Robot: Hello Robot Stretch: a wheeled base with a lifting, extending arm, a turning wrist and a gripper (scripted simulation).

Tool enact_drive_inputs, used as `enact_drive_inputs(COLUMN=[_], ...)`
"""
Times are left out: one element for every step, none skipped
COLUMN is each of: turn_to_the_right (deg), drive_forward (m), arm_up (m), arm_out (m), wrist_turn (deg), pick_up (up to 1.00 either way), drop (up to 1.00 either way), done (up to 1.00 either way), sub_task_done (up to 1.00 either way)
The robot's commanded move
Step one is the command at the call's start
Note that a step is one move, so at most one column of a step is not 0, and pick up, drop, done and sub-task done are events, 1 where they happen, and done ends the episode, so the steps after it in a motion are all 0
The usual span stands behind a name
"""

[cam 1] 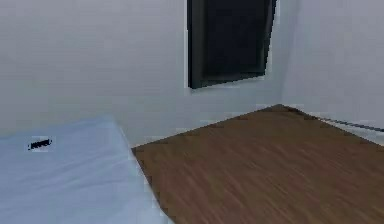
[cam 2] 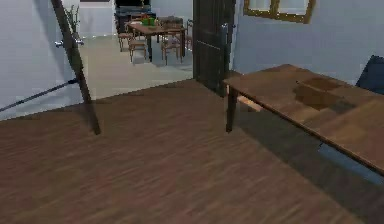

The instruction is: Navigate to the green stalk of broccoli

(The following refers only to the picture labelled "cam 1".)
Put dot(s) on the dark framed window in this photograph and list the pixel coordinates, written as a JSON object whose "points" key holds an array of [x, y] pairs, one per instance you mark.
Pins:
{"points": [[230, 40]]}

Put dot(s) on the pale blue bed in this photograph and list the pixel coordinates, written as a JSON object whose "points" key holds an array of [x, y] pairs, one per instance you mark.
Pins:
{"points": [[73, 180]]}

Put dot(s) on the black remote control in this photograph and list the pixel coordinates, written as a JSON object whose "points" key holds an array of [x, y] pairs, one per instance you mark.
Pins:
{"points": [[40, 144]]}

